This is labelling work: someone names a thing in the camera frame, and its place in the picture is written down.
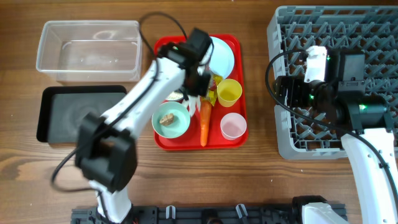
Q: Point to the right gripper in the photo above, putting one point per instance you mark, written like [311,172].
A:
[295,84]

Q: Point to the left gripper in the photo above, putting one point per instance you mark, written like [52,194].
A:
[206,83]

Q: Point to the white napkin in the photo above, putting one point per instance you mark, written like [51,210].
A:
[192,104]

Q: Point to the yellow snack wrapper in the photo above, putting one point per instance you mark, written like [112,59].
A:
[211,96]

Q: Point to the orange carrot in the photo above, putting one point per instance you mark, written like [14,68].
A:
[205,114]

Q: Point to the light blue rice bowl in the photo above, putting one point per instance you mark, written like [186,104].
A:
[175,96]

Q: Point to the green bowl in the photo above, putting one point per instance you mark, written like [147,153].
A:
[178,126]

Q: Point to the brown food lump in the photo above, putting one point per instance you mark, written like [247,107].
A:
[167,119]

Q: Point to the red snack wrapper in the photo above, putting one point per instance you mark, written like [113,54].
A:
[212,85]

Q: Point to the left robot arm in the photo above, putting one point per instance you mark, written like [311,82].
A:
[106,147]

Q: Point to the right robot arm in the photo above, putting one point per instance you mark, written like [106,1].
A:
[334,84]

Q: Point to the grey dishwasher rack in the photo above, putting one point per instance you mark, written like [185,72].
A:
[372,29]

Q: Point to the yellow cup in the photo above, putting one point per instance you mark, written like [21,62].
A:
[229,91]

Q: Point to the light blue plate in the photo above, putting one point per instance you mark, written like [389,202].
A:
[222,59]

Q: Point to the red serving tray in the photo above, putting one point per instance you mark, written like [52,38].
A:
[191,139]

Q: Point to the pink cup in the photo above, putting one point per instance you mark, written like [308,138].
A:
[233,126]

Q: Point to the clear plastic bin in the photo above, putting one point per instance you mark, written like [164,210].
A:
[90,51]

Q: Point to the black tray bin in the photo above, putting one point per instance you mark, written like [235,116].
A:
[63,108]

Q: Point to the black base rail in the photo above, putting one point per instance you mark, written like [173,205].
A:
[154,215]

